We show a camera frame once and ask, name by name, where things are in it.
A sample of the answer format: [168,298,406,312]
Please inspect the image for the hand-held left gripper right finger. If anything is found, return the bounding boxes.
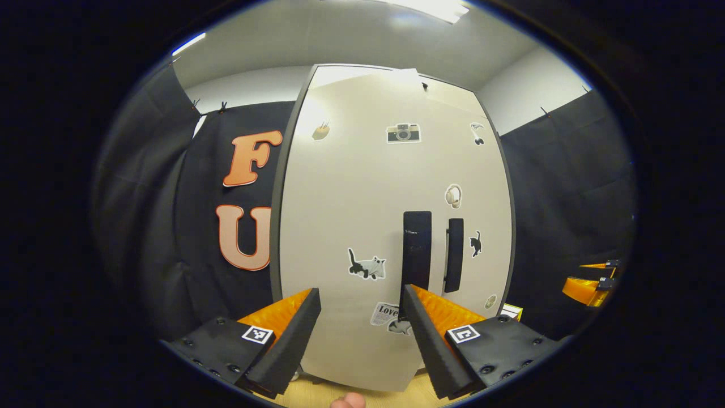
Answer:
[403,284,562,400]

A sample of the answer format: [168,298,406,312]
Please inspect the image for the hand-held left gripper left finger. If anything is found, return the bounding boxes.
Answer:
[160,288,322,400]

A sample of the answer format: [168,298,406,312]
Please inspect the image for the white shoe cabinet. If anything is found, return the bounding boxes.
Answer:
[269,62,517,393]

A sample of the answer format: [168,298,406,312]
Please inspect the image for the white shoe cabinet door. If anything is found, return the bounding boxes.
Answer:
[436,79,513,318]
[279,68,442,393]

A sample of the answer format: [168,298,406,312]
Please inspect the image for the black backdrop cloth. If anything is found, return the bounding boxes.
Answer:
[91,62,295,341]
[498,88,638,341]

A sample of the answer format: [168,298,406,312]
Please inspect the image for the ceiling light panel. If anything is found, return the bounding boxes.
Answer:
[172,32,206,56]
[379,0,471,24]

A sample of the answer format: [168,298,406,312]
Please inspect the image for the black right door handle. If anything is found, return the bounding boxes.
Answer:
[445,218,464,294]

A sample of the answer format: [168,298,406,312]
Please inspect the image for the black door handle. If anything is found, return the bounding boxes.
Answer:
[401,211,432,309]
[445,218,464,294]

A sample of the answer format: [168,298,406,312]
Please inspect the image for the black left door handle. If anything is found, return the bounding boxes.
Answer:
[401,211,432,309]

